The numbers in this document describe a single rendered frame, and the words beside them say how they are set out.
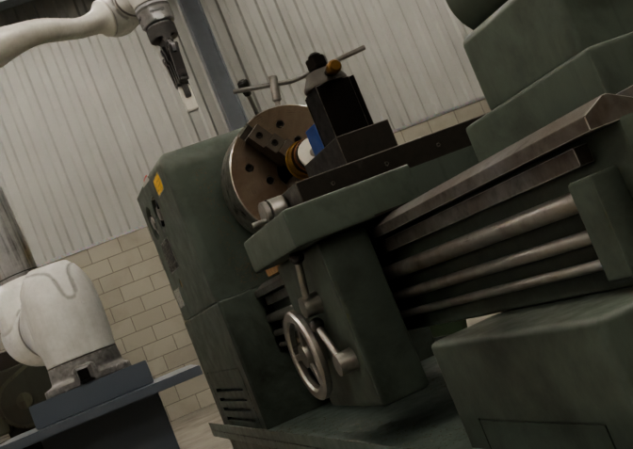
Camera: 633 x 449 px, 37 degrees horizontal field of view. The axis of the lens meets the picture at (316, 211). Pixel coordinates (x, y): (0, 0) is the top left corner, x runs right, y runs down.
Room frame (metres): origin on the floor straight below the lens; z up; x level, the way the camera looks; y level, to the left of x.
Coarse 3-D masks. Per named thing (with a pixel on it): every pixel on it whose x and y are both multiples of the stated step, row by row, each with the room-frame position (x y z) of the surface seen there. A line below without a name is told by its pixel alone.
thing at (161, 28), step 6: (156, 24) 2.36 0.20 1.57; (162, 24) 2.36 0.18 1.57; (168, 24) 2.37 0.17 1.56; (174, 24) 2.40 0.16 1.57; (150, 30) 2.37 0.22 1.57; (156, 30) 2.36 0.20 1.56; (162, 30) 2.36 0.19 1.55; (168, 30) 2.36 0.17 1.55; (174, 30) 2.38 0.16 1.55; (150, 36) 2.37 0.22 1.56; (156, 36) 2.36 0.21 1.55; (162, 36) 2.37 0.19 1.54; (168, 36) 2.36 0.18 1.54; (174, 36) 2.40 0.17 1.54; (156, 42) 2.39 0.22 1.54; (162, 42) 2.39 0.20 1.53; (168, 42) 2.36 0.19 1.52; (168, 54) 2.37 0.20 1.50
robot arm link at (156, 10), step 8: (152, 0) 2.35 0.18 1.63; (160, 0) 2.36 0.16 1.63; (136, 8) 2.37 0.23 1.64; (144, 8) 2.36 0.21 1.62; (152, 8) 2.35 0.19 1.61; (160, 8) 2.36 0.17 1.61; (168, 8) 2.37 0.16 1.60; (144, 16) 2.36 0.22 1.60; (152, 16) 2.35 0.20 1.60; (160, 16) 2.36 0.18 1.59; (168, 16) 2.37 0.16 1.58; (144, 24) 2.37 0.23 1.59; (152, 24) 2.37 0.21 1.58
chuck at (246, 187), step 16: (272, 112) 2.21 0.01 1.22; (288, 112) 2.22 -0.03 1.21; (304, 112) 2.23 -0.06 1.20; (272, 128) 2.21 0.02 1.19; (288, 128) 2.22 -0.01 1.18; (304, 128) 2.23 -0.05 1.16; (240, 144) 2.18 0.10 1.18; (240, 160) 2.17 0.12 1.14; (256, 160) 2.19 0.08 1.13; (224, 176) 2.23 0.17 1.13; (240, 176) 2.17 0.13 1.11; (256, 176) 2.18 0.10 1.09; (272, 176) 2.19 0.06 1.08; (240, 192) 2.17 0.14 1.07; (256, 192) 2.18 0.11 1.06; (272, 192) 2.19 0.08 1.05; (240, 208) 2.19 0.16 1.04; (256, 208) 2.17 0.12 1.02
